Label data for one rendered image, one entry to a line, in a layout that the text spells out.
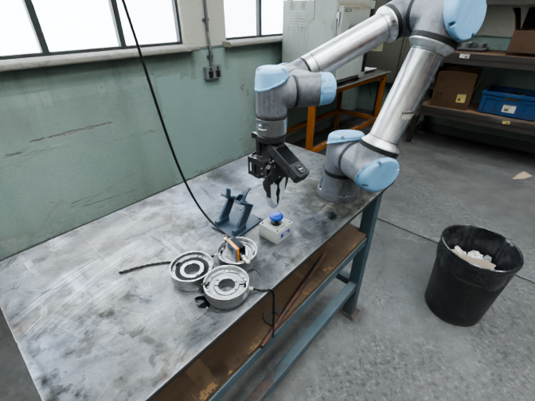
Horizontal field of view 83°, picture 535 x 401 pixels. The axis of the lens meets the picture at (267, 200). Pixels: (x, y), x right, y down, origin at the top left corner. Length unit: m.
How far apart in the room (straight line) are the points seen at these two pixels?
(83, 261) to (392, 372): 1.32
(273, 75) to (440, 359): 1.48
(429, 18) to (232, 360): 1.00
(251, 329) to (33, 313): 0.55
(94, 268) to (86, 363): 0.27
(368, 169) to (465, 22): 0.39
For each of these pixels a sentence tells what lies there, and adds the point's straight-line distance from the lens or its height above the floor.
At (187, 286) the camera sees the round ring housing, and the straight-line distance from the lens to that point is 0.75.
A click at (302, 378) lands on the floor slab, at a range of 1.55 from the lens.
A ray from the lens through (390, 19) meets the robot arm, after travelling 0.99.
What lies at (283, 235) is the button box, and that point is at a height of 0.82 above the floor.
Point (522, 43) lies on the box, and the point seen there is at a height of 1.11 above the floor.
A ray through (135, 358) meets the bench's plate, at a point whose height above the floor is 0.80.
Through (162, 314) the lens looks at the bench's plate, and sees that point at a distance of 0.75.
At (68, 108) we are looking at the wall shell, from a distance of 2.20.
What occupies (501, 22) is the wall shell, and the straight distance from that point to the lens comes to 4.38.
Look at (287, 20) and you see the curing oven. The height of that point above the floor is 1.28.
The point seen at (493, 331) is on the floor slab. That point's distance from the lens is 2.01.
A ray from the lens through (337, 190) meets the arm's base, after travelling 1.06.
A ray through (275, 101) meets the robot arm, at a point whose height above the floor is 1.19.
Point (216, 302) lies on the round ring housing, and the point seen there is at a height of 0.83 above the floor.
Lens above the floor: 1.37
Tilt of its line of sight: 32 degrees down
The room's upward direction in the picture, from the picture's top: straight up
